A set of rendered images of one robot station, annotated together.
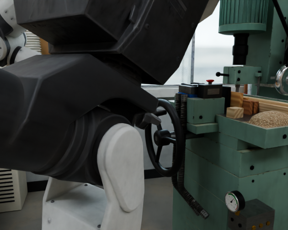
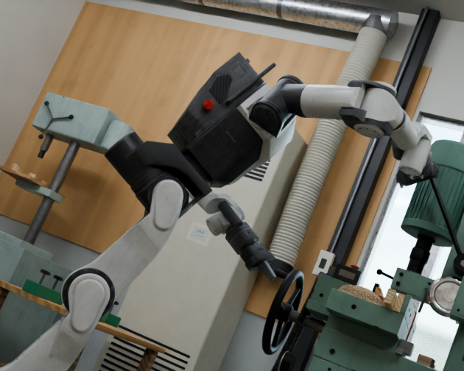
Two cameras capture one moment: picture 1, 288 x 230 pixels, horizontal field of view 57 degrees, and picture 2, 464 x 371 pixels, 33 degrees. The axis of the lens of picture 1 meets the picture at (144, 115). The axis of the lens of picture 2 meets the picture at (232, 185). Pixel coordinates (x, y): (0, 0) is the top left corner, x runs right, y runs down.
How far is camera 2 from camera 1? 1.96 m
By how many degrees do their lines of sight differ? 49
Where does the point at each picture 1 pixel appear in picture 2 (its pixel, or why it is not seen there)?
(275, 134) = (342, 298)
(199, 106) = (323, 282)
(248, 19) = (418, 215)
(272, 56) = (448, 269)
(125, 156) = (166, 193)
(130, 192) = (160, 214)
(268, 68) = not seen: hidden behind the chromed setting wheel
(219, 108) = not seen: hidden behind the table
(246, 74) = (412, 282)
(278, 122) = (353, 291)
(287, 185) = not seen: outside the picture
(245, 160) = (325, 338)
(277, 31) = (463, 242)
